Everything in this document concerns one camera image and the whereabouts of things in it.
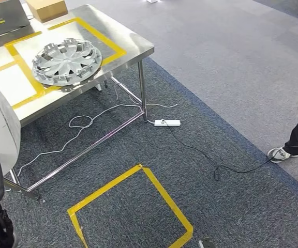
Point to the black robot right foot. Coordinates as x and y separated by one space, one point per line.
207 243

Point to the brown cardboard box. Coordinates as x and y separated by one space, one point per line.
48 8

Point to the silver wheel hubcap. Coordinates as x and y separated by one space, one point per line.
66 61

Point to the yellow floor tape square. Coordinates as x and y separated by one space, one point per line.
172 205

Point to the grey laptop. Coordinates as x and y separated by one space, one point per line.
1 17

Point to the long white power strip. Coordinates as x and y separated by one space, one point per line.
168 123

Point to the stainless steel workbench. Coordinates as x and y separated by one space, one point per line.
136 42

